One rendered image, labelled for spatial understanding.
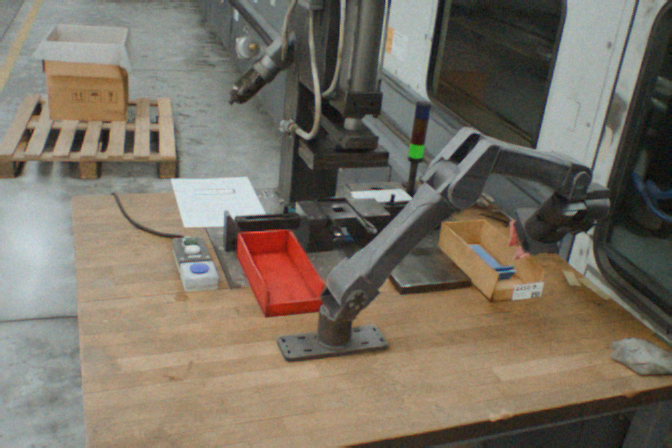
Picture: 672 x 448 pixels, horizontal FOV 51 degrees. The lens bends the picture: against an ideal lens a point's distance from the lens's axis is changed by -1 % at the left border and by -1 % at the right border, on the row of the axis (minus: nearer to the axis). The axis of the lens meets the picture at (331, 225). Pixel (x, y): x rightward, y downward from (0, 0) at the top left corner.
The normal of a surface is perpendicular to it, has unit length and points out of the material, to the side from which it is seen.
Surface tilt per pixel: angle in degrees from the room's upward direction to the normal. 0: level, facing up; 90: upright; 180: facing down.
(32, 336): 0
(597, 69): 90
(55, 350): 0
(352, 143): 90
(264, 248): 90
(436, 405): 0
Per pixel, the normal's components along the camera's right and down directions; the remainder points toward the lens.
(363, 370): 0.10, -0.90
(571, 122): -0.96, 0.04
